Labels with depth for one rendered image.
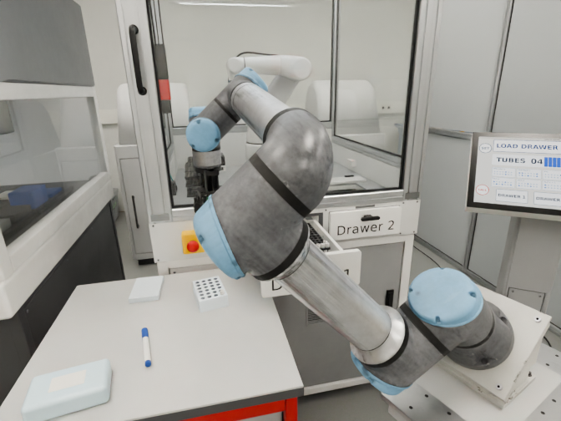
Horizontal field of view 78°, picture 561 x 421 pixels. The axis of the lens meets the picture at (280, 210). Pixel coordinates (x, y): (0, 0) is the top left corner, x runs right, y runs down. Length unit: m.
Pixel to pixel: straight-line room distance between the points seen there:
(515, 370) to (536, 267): 0.79
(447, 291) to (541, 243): 0.91
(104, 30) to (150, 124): 3.37
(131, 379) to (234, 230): 0.55
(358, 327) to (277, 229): 0.24
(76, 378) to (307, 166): 0.67
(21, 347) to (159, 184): 0.62
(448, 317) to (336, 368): 1.11
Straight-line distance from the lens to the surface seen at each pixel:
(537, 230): 1.57
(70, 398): 0.88
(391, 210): 1.41
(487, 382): 0.89
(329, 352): 1.67
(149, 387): 0.89
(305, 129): 0.49
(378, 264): 1.52
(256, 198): 0.45
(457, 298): 0.70
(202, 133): 0.80
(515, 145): 1.53
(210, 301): 1.06
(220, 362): 0.91
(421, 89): 1.39
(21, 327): 1.30
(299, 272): 0.52
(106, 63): 4.48
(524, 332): 0.90
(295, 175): 0.44
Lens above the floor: 1.36
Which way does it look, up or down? 19 degrees down
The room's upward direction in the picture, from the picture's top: 1 degrees counter-clockwise
